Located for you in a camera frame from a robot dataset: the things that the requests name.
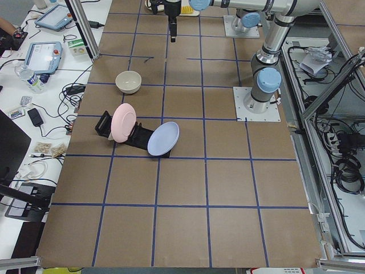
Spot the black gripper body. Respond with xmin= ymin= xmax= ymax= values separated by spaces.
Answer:
xmin=164 ymin=0 xmax=181 ymax=18

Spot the yellow sliced bread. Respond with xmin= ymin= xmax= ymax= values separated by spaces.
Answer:
xmin=181 ymin=6 xmax=194 ymax=15

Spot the blue plate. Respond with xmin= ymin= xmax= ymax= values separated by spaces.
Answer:
xmin=147 ymin=122 xmax=180 ymax=156

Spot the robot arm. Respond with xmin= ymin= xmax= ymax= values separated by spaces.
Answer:
xmin=231 ymin=9 xmax=260 ymax=33
xmin=189 ymin=1 xmax=319 ymax=114

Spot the person forearm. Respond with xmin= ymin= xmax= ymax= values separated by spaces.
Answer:
xmin=0 ymin=17 xmax=17 ymax=36

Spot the white round plate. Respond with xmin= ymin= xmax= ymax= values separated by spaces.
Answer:
xmin=144 ymin=0 xmax=164 ymax=12

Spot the pink plate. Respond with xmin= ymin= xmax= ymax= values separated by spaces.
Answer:
xmin=111 ymin=103 xmax=136 ymax=143

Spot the white rectangular tray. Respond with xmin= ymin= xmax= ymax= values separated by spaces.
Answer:
xmin=180 ymin=6 xmax=200 ymax=17

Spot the cream bowl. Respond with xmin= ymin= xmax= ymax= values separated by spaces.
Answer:
xmin=115 ymin=71 xmax=142 ymax=94

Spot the green white box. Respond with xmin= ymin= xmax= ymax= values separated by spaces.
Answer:
xmin=67 ymin=39 xmax=87 ymax=57

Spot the far teach pendant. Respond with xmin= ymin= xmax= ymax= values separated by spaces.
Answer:
xmin=35 ymin=5 xmax=73 ymax=31

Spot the teach pendant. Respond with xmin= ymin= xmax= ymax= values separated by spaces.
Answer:
xmin=35 ymin=5 xmax=73 ymax=31
xmin=25 ymin=42 xmax=63 ymax=75

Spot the near teach pendant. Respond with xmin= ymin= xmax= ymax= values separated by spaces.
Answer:
xmin=25 ymin=42 xmax=63 ymax=75

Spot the plastic water bottle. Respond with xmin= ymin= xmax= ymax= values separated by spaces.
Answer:
xmin=14 ymin=63 xmax=44 ymax=94

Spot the black power adapter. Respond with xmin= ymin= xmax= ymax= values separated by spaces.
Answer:
xmin=27 ymin=108 xmax=44 ymax=127

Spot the black monitor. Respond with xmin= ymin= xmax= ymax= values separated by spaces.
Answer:
xmin=0 ymin=111 xmax=31 ymax=186

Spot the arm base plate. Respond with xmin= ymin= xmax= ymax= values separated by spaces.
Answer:
xmin=224 ymin=13 xmax=260 ymax=39
xmin=233 ymin=87 xmax=281 ymax=122

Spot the aluminium frame post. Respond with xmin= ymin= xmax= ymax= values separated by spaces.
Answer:
xmin=65 ymin=0 xmax=100 ymax=60

